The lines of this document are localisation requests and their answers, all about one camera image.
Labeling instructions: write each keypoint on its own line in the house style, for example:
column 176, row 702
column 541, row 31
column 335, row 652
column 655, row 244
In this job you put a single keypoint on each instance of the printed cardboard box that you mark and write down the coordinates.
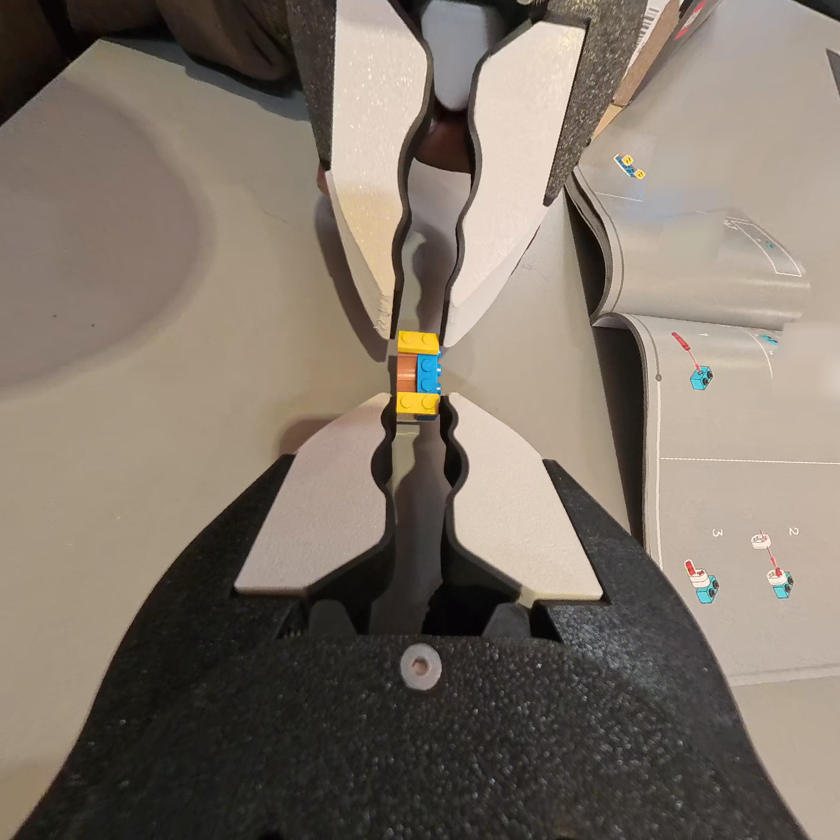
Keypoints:
column 649, row 72

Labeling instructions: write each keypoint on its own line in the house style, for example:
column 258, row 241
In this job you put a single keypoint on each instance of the grey instruction booklet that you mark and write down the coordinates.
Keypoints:
column 735, row 426

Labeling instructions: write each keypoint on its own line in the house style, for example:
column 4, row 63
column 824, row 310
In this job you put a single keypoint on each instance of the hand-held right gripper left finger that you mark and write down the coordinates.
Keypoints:
column 315, row 518

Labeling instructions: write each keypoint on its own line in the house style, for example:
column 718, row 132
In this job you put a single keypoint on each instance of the blue toy plate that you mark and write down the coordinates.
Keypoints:
column 430, row 374

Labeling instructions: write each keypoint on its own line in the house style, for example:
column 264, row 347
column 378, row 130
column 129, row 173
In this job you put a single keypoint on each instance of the person's left forearm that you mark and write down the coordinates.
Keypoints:
column 197, row 33

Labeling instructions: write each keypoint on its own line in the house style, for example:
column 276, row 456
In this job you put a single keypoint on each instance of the person's left hand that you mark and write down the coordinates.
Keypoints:
column 446, row 141

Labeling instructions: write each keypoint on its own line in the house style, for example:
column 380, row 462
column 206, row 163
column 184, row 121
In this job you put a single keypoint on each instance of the grey desk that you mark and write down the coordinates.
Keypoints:
column 197, row 328

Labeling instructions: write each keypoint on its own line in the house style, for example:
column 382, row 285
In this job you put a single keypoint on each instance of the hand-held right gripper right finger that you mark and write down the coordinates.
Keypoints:
column 525, row 525

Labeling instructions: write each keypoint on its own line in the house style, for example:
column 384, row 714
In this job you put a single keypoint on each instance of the yellow toy plate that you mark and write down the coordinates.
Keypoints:
column 417, row 343
column 417, row 403

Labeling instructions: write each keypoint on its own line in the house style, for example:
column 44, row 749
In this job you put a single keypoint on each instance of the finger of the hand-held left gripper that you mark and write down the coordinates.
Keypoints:
column 367, row 131
column 518, row 144

